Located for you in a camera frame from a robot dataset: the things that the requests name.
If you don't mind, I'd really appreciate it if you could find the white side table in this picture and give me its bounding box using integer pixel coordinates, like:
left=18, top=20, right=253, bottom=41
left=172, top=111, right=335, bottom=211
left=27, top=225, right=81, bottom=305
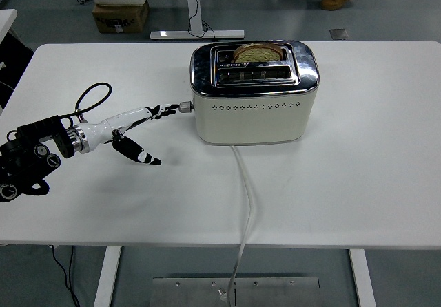
left=0, top=9, right=18, bottom=43

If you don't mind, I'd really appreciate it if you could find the toasted bread slice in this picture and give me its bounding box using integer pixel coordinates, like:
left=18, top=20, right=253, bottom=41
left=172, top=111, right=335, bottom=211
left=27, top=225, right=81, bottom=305
left=231, top=42, right=283, bottom=63

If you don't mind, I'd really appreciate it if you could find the brown cardboard box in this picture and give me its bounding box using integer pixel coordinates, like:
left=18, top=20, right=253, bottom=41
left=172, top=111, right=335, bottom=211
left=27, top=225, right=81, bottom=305
left=91, top=0, right=150, bottom=34

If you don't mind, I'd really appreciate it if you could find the black cable on desk leg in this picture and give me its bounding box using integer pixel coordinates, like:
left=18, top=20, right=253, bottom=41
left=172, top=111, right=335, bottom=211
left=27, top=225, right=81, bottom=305
left=187, top=0, right=216, bottom=39

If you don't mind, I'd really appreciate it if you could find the white table leg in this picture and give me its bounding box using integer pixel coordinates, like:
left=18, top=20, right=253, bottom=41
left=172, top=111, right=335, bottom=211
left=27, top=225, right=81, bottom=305
left=348, top=248, right=377, bottom=307
left=92, top=246, right=122, bottom=307

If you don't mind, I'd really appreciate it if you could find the black floor cable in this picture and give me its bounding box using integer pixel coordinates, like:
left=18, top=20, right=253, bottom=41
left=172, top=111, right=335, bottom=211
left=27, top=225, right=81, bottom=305
left=50, top=245, right=81, bottom=307
left=68, top=246, right=75, bottom=293

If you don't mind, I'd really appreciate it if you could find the grey floor outlet plate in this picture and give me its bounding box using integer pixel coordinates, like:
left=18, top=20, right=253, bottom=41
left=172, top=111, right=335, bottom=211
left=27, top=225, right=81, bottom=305
left=329, top=28, right=350, bottom=41

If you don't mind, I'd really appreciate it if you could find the white toaster power cord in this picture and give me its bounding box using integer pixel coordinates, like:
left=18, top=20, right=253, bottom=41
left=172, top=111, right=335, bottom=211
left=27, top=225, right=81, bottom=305
left=219, top=144, right=256, bottom=303

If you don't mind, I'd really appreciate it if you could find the cream chrome two-slot toaster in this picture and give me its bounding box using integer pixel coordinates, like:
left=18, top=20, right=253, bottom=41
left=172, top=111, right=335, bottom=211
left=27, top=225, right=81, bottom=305
left=189, top=39, right=320, bottom=146

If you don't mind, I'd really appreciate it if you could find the black object beside table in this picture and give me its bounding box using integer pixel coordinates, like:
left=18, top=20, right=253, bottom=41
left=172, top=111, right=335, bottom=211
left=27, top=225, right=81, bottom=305
left=0, top=31, right=34, bottom=112

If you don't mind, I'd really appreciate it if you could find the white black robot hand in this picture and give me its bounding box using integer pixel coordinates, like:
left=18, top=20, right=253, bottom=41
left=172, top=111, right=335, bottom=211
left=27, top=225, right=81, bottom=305
left=82, top=103, right=181, bottom=167

